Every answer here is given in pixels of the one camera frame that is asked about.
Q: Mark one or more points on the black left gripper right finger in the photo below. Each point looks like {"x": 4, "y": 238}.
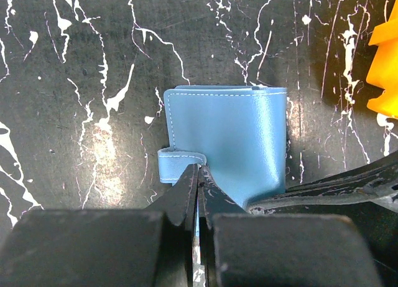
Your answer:
{"x": 241, "y": 249}

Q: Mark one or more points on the black marble pattern mat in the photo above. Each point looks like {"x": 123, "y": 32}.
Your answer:
{"x": 82, "y": 84}

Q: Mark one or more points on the small orange card bin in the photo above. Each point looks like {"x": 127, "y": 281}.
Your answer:
{"x": 383, "y": 70}

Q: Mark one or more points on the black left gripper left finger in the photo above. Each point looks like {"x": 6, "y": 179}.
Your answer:
{"x": 111, "y": 247}

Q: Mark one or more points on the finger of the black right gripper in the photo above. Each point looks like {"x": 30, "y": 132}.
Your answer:
{"x": 370, "y": 182}

